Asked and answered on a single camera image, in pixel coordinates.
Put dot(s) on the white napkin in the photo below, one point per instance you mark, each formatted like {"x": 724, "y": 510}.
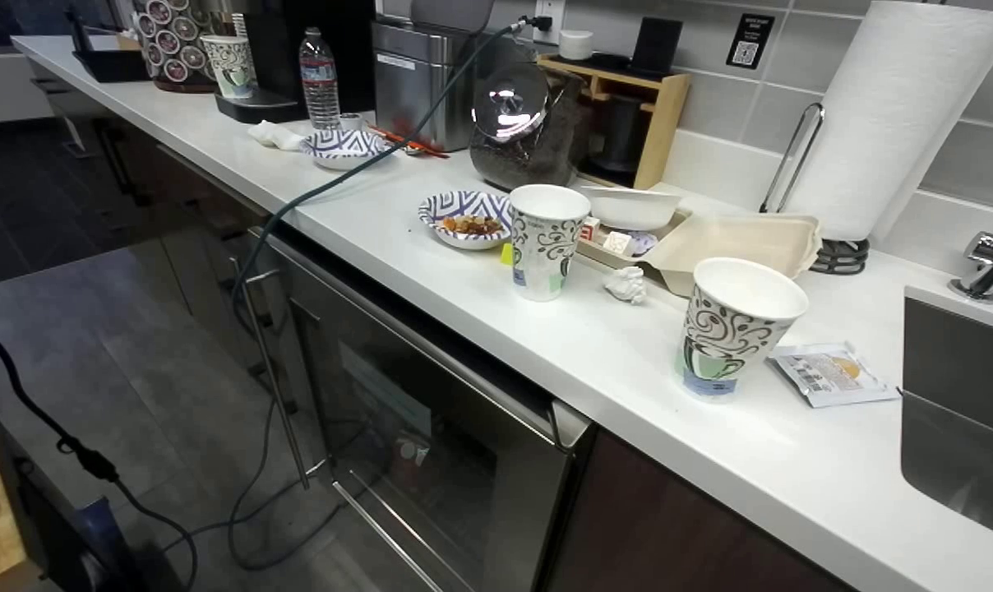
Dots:
{"x": 273, "y": 136}

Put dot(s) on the black tray on counter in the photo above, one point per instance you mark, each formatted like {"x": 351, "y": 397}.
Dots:
{"x": 107, "y": 65}

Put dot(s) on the blue patterned bowl with food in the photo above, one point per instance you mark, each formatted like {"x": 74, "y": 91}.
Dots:
{"x": 470, "y": 217}

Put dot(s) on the middle patterned paper cup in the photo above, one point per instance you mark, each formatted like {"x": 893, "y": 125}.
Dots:
{"x": 544, "y": 229}

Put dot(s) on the patterned paper cup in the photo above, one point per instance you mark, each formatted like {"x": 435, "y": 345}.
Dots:
{"x": 544, "y": 229}
{"x": 738, "y": 311}

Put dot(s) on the crumpled white paper ball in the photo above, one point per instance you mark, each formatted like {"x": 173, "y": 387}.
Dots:
{"x": 625, "y": 284}

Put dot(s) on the white oval bowl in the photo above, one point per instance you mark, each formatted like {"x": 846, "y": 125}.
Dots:
{"x": 634, "y": 207}

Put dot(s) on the dark bag with glass lid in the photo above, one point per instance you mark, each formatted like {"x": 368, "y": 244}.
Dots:
{"x": 524, "y": 124}

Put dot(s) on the beige takeout container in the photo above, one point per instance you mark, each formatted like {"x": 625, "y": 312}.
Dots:
{"x": 773, "y": 240}

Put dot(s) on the blue patterned empty bowl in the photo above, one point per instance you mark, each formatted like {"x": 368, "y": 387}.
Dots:
{"x": 343, "y": 148}

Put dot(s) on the near patterned paper cup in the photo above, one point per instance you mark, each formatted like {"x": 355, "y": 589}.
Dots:
{"x": 738, "y": 311}

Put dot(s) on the wooden shelf rack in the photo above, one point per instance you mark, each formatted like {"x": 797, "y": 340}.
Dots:
{"x": 631, "y": 118}

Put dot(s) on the clear plastic water bottle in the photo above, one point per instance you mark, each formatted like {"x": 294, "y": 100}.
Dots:
{"x": 319, "y": 81}

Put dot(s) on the black Keurig coffee machine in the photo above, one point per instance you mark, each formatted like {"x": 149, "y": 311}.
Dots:
{"x": 278, "y": 39}

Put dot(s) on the small snack packet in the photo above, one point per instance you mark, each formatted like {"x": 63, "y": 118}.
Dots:
{"x": 831, "y": 375}

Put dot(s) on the paper cup on coffee machine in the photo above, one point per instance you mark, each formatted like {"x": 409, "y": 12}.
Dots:
{"x": 231, "y": 65}

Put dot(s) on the coffee pod holder basket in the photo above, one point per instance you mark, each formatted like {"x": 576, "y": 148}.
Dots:
{"x": 169, "y": 38}

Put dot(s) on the white paper towel roll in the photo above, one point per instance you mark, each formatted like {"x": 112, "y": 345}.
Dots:
{"x": 893, "y": 102}

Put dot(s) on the steel sink basin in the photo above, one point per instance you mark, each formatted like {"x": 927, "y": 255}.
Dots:
{"x": 950, "y": 402}

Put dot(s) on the chrome faucet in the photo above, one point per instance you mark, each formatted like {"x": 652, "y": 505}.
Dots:
{"x": 983, "y": 281}

